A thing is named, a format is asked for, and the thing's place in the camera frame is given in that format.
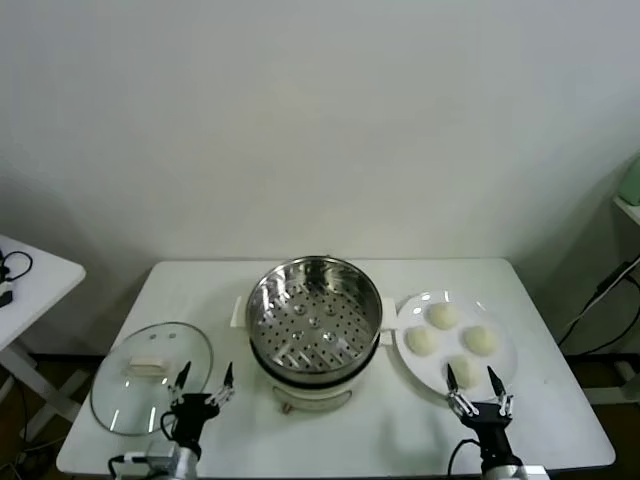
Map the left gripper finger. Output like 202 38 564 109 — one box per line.
167 361 193 408
207 362 236 408

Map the white frame foot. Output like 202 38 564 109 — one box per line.
588 359 640 406

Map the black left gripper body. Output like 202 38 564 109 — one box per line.
171 393 221 449

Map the stainless steel steamer basket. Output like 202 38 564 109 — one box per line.
244 255 385 384

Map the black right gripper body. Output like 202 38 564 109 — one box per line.
459 401 515 465

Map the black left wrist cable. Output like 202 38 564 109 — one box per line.
108 410 177 480

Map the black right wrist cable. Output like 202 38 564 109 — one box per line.
447 438 482 477

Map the glass pot lid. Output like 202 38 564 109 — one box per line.
89 321 215 438

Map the white round plate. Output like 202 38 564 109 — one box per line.
393 290 519 402

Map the white side table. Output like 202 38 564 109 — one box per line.
0 234 87 446

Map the black power cable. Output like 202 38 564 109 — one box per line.
557 257 640 351

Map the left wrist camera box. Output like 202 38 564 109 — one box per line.
124 446 180 480

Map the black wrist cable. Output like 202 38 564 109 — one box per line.
447 438 482 477
108 410 177 480

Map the white shelf board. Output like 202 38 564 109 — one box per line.
612 194 640 226

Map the black looped cable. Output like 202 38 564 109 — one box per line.
0 251 34 284

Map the white steamed baozi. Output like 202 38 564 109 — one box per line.
462 324 501 357
405 327 439 358
428 302 461 332
446 354 484 390

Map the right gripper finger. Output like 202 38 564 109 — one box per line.
446 363 477 418
487 366 515 418

